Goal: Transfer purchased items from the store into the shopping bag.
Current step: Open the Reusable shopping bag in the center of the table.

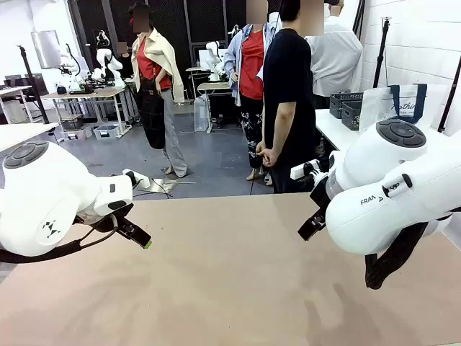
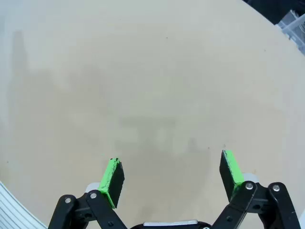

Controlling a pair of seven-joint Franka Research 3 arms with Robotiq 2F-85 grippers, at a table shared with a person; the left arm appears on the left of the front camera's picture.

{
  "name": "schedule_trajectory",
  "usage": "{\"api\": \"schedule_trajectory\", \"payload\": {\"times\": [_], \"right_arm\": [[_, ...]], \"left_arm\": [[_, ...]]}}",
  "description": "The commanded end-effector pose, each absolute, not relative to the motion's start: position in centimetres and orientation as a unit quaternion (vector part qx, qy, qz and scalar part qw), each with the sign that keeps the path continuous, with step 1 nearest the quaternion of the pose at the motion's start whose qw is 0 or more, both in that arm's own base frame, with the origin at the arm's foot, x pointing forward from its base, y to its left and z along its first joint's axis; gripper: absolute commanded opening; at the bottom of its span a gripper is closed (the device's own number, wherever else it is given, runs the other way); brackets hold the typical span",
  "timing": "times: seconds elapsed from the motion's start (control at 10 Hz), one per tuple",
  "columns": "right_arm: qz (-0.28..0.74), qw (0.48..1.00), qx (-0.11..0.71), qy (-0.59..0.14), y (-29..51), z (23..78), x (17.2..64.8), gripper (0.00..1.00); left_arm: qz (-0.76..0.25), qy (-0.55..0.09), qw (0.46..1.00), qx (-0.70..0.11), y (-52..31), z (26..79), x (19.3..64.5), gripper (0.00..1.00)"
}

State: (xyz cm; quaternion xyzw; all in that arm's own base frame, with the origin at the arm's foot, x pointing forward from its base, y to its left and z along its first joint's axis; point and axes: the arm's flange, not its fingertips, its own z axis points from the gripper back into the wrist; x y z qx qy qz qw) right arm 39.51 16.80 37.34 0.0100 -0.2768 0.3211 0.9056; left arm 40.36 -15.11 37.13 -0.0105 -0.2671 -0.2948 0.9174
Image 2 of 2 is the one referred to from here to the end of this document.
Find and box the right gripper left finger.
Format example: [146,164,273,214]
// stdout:
[47,156,131,229]

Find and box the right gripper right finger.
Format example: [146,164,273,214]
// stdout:
[211,149,301,229]

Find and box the clear plastic storage box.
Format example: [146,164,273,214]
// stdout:
[277,9,305,53]

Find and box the white ribbed panel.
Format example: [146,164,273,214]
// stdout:
[0,181,48,229]

